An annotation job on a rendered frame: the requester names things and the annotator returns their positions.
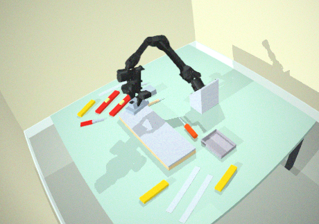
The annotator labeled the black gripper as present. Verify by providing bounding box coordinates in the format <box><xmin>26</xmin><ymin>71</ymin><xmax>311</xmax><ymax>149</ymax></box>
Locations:
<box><xmin>128</xmin><ymin>79</ymin><xmax>151</xmax><ymax>106</ymax></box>

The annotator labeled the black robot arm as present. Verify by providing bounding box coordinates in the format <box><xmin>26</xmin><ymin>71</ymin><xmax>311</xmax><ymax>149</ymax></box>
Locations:
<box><xmin>117</xmin><ymin>35</ymin><xmax>206</xmax><ymax>95</ymax></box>

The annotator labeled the yellow flat bar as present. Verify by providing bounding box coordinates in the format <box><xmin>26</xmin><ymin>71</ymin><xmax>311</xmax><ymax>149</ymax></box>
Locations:
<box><xmin>77</xmin><ymin>99</ymin><xmax>95</xmax><ymax>117</ymax></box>
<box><xmin>215</xmin><ymin>165</ymin><xmax>237</xmax><ymax>191</ymax></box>
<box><xmin>139</xmin><ymin>179</ymin><xmax>169</xmax><ymax>204</ymax></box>

